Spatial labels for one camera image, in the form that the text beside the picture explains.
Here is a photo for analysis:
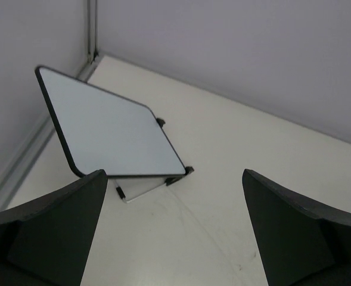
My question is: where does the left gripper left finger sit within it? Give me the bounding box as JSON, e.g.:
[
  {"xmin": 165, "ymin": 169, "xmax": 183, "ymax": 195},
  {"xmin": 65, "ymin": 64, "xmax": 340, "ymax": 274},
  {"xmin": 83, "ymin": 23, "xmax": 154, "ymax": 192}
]
[{"xmin": 0, "ymin": 170, "xmax": 107, "ymax": 285}]

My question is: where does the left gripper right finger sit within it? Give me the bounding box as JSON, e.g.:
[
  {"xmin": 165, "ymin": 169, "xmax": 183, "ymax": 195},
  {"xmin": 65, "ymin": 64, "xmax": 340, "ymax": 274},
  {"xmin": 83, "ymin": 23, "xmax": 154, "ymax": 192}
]
[{"xmin": 242, "ymin": 169, "xmax": 351, "ymax": 285}]

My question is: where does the small black-framed whiteboard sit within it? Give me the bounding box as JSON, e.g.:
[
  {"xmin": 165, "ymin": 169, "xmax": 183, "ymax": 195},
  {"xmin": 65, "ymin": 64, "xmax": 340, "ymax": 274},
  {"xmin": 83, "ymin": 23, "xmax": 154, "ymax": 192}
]
[{"xmin": 35, "ymin": 66, "xmax": 187, "ymax": 179}]

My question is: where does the black wire whiteboard stand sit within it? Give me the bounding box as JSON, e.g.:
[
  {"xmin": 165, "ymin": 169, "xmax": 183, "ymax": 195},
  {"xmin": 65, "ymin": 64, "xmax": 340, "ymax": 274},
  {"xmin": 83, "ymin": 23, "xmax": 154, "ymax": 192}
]
[{"xmin": 114, "ymin": 117, "xmax": 195, "ymax": 205}]

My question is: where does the left aluminium frame post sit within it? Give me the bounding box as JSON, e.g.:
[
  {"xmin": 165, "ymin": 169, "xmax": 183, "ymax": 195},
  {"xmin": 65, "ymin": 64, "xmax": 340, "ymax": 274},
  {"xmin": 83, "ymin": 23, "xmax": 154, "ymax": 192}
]
[{"xmin": 0, "ymin": 1, "xmax": 98, "ymax": 210}]

